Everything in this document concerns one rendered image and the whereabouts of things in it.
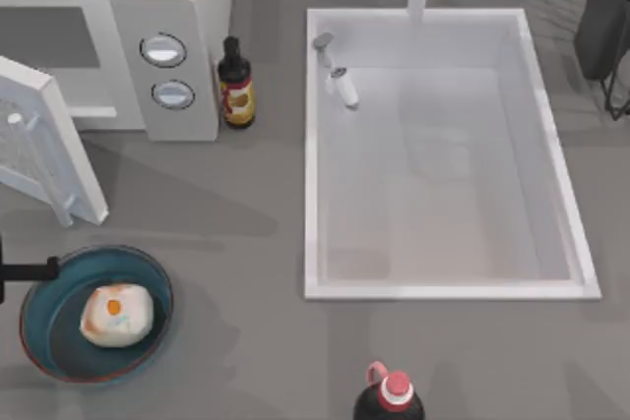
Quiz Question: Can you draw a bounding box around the dark sauce bottle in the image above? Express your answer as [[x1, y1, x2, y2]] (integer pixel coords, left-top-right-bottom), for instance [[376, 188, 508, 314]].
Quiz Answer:
[[217, 35, 257, 130]]

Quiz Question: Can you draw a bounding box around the white sink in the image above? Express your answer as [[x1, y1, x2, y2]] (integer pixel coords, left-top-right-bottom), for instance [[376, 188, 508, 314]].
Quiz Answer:
[[302, 7, 602, 302]]

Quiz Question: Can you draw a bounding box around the round microwave knob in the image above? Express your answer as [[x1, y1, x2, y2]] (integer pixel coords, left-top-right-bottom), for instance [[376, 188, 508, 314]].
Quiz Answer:
[[151, 79, 196, 111], [139, 32, 189, 69]]

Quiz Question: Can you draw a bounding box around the dark jug with red cap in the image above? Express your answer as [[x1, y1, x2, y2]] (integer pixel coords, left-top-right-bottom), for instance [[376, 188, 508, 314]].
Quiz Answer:
[[351, 360, 426, 420]]

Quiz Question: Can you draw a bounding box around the pale microwave oven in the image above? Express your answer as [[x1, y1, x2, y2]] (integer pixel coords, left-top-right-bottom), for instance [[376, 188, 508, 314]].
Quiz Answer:
[[0, 0, 232, 143]]

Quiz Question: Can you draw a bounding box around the white bread with orange spot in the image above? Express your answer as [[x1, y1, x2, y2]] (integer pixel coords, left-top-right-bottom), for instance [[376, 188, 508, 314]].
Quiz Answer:
[[79, 284, 155, 349]]

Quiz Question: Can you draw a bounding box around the pale microwave door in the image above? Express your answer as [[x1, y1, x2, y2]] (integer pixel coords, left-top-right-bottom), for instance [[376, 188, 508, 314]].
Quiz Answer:
[[0, 55, 110, 229]]

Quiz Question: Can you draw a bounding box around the blue round bowl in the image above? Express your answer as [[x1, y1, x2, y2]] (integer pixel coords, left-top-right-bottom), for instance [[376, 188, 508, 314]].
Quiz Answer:
[[19, 243, 175, 385]]

